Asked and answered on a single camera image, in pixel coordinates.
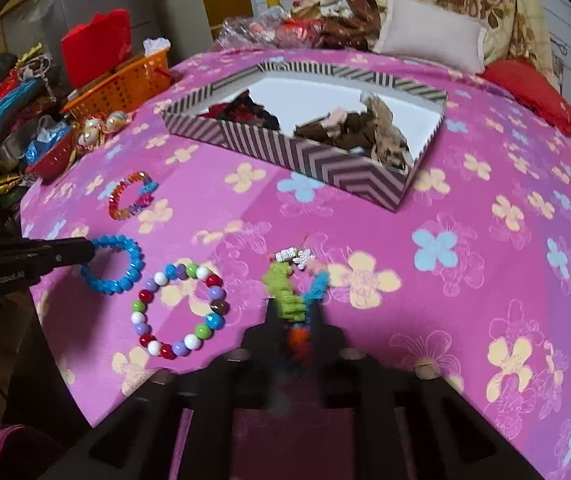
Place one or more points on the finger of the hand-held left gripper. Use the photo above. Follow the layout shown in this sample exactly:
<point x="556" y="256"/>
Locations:
<point x="70" y="252"/>

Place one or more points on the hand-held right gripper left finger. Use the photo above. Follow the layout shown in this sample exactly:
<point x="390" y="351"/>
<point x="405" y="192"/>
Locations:
<point x="265" y="350"/>

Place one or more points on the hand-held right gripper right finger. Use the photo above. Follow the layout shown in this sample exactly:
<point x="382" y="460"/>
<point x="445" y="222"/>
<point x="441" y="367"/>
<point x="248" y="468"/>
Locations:
<point x="328" y="355"/>

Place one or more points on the striped cardboard box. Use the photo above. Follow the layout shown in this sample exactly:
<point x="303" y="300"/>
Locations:
<point x="345" y="172"/>

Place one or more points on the gold foil wrapped item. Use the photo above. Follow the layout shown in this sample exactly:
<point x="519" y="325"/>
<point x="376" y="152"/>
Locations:
<point x="7" y="182"/>

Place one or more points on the red plastic colander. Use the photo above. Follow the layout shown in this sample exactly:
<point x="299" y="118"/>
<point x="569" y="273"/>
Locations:
<point x="52" y="162"/>

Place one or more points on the blue plastic bag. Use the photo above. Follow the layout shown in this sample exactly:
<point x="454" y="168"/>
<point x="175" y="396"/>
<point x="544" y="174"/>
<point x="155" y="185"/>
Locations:
<point x="40" y="147"/>

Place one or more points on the pink floral cloth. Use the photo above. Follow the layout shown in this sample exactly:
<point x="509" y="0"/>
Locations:
<point x="415" y="285"/>

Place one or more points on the packaged egg with red print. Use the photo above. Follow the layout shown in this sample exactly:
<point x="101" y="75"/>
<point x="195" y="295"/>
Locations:
<point x="89" y="137"/>

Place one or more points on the packaged egg with yellow wrapper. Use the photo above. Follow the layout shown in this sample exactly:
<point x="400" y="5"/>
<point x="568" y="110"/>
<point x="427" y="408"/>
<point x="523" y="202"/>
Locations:
<point x="118" y="121"/>

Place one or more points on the blue plastic item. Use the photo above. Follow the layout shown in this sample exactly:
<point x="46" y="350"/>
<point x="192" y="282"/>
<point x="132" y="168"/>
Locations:
<point x="10" y="97"/>

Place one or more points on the orange plastic basket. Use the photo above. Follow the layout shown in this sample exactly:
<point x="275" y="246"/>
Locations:
<point x="115" y="90"/>

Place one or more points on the pink garment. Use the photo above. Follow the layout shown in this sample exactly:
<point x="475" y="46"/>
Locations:
<point x="10" y="452"/>

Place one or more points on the dark red scrunchie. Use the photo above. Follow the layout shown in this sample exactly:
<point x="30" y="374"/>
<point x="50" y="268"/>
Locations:
<point x="220" y="111"/>

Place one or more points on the red box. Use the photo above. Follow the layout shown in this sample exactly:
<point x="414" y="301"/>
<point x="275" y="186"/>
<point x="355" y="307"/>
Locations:
<point x="95" y="45"/>

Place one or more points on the crumpled white plastic bag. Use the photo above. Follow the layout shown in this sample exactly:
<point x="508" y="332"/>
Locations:
<point x="157" y="46"/>

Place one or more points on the black scrunchie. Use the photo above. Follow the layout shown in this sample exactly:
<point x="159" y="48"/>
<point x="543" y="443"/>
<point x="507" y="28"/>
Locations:
<point x="258" y="112"/>

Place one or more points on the brown furry scrunchie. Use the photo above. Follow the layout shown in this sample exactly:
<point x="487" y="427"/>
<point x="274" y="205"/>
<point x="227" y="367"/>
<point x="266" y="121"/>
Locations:
<point x="390" y="125"/>

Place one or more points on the grey cabinet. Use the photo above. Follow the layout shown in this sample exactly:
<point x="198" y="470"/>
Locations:
<point x="175" y="5"/>

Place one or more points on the clear plastic bag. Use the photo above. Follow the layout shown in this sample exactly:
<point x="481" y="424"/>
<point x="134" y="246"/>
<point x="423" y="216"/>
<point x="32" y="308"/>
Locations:
<point x="245" y="30"/>

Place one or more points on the brown patterned cloth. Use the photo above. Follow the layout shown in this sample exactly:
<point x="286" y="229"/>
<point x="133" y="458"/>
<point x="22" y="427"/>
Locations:
<point x="345" y="30"/>

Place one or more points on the red cushion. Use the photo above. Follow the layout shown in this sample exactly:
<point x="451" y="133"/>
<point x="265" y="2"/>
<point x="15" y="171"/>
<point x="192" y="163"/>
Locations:
<point x="520" y="80"/>

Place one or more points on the white pillow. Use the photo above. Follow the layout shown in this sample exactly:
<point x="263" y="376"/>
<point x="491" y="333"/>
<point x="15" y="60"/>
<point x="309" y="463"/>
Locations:
<point x="430" y="35"/>

